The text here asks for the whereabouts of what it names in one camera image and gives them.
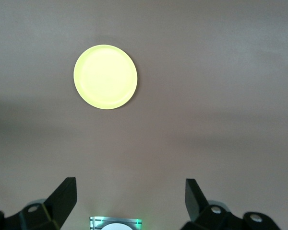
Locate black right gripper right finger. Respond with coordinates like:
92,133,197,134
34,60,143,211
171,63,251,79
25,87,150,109
180,178,281,230

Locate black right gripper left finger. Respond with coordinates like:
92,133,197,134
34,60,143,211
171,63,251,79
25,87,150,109
0,177,77,230

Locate yellow round plate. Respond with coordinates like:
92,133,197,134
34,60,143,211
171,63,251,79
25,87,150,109
73,44,138,110

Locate brown table cloth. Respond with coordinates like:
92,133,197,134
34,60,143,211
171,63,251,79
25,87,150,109
0,0,288,230

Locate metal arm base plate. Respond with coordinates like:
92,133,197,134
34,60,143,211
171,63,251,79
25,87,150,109
89,216,143,230

